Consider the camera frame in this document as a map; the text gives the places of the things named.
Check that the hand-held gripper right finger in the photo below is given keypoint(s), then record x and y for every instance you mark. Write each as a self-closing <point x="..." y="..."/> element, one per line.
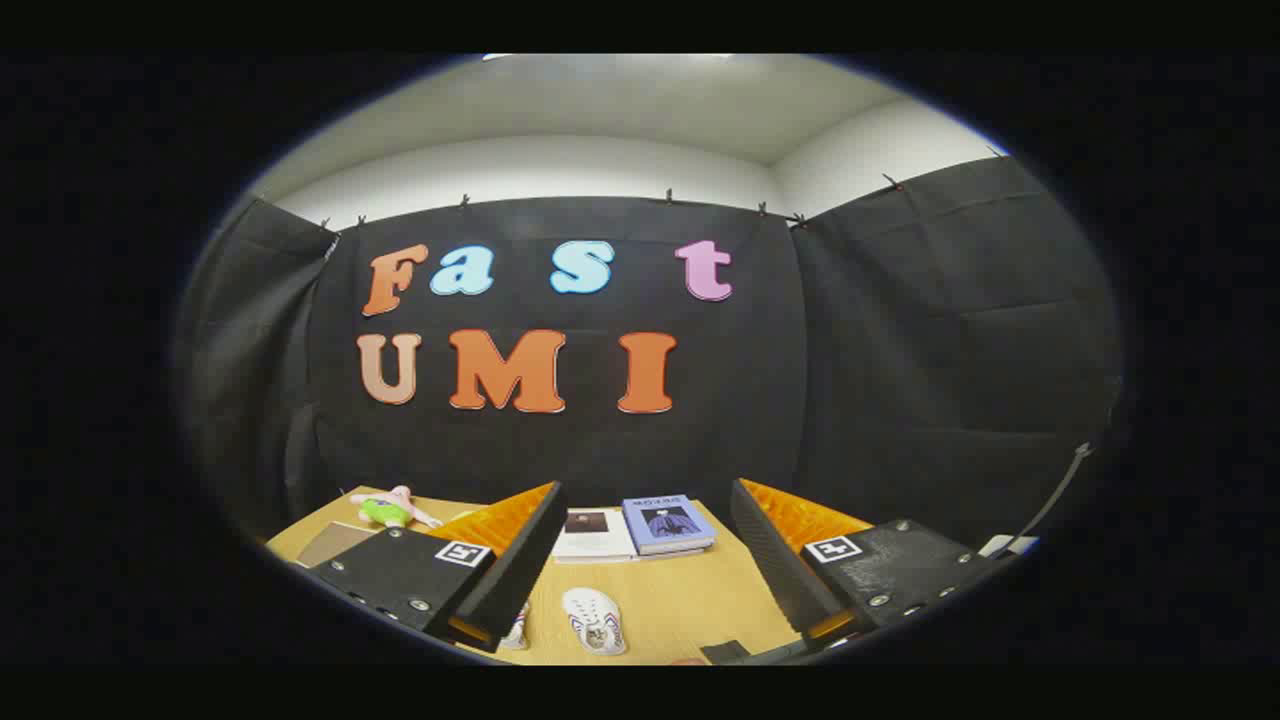
<point x="775" y="570"/>

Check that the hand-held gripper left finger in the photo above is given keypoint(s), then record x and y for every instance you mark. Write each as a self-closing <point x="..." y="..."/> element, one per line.
<point x="520" y="570"/>

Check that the white canvas shoe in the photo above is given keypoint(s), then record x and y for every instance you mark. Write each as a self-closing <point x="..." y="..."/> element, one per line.
<point x="517" y="630"/>
<point x="595" y="620"/>

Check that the brown fabric storage box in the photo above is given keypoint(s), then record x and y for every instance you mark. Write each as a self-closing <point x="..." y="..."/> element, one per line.
<point x="335" y="543"/>

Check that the white book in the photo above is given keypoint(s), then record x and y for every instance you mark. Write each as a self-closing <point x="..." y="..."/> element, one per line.
<point x="600" y="540"/>

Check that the blue book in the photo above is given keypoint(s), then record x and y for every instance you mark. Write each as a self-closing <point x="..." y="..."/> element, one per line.
<point x="665" y="522"/>

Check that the pink and green plush toy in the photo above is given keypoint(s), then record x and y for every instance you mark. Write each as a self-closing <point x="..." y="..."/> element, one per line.
<point x="385" y="512"/>

